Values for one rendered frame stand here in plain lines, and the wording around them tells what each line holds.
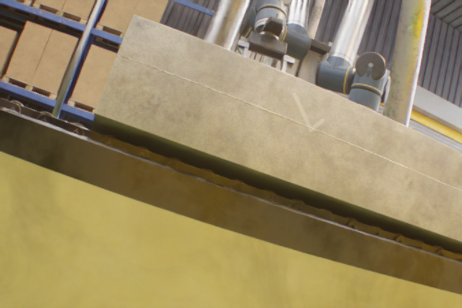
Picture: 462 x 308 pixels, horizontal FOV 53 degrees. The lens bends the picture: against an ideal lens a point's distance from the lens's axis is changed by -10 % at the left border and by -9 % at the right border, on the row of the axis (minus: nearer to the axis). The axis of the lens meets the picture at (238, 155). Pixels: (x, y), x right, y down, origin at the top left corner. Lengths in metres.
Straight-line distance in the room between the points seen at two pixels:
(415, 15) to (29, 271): 1.91
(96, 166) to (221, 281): 0.29
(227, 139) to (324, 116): 0.20
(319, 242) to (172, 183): 0.29
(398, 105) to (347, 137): 1.38
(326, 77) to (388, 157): 0.90
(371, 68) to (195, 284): 1.05
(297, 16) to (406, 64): 0.57
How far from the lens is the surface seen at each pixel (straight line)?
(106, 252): 0.85
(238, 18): 2.31
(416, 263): 1.05
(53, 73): 9.96
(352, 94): 1.67
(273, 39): 1.72
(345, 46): 1.94
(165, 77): 0.87
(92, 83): 9.88
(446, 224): 1.09
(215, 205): 0.86
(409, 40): 2.29
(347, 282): 0.97
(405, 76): 2.31
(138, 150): 0.91
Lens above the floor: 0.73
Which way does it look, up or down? 6 degrees up
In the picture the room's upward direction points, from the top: 18 degrees clockwise
